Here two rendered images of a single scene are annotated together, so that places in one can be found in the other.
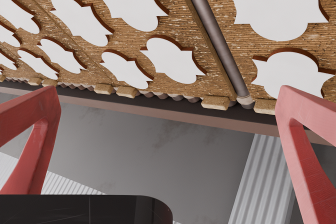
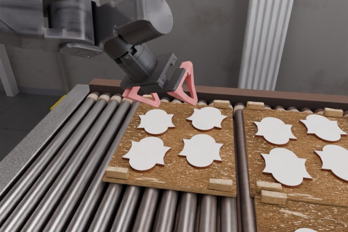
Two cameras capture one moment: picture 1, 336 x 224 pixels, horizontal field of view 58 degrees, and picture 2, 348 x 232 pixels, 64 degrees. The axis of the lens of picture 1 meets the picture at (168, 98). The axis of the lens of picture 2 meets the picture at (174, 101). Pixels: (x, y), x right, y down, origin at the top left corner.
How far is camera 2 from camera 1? 0.45 m
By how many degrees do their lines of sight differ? 43
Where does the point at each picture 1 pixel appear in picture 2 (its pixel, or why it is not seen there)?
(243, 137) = (287, 78)
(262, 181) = (266, 47)
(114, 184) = not seen: outside the picture
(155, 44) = (280, 140)
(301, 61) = (198, 125)
